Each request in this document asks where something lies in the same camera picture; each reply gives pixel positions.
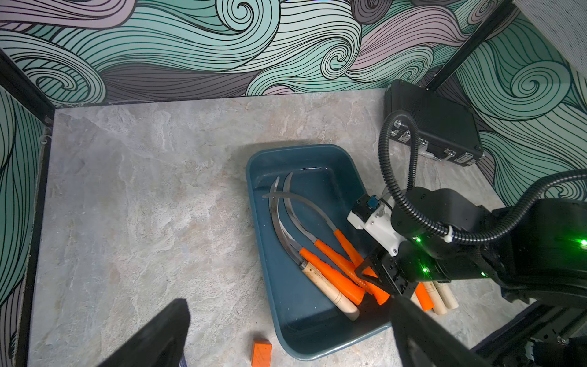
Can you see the orange handle sickle long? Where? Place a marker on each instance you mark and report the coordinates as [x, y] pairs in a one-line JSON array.
[[352, 286]]

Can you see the small orange block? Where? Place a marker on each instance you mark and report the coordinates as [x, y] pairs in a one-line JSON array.
[[261, 353]]

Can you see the black case with latches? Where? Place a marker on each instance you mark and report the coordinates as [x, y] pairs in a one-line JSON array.
[[447, 129]]

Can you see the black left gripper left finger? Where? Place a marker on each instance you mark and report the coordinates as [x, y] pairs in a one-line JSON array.
[[160, 342]]

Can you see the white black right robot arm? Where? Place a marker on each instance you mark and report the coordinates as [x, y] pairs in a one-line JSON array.
[[535, 251]]

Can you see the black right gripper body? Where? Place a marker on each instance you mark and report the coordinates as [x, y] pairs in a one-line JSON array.
[[402, 273]]

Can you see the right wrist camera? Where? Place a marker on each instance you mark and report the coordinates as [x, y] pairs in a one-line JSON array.
[[373, 215]]

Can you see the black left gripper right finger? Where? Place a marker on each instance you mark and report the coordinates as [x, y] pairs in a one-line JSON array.
[[421, 341]]

